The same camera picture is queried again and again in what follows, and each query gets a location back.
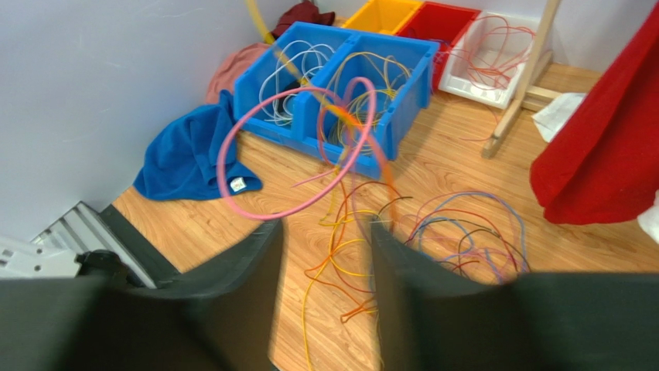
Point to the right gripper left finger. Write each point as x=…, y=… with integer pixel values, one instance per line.
x=218, y=316

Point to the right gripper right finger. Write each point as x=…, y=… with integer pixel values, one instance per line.
x=433, y=319

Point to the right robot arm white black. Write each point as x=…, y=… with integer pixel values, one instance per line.
x=41, y=260

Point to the blue cloth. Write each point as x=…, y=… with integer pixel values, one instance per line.
x=181, y=162

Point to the red garment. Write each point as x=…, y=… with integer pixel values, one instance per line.
x=602, y=167

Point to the blue double bin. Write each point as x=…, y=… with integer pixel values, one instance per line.
x=330, y=57

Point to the white printed shirt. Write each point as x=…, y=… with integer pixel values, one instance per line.
x=551, y=119

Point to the pink cloth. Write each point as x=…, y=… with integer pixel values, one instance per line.
x=231, y=68

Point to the wooden rack pole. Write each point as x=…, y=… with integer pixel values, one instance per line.
x=512, y=113

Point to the white small bin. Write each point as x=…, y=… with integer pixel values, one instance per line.
x=487, y=62

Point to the red small bin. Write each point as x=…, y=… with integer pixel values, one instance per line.
x=442, y=24

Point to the yellow small bin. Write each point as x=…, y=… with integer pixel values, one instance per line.
x=382, y=16

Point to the dark red cloth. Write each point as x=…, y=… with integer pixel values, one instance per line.
x=305, y=11

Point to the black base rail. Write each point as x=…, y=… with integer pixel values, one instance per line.
x=82, y=229

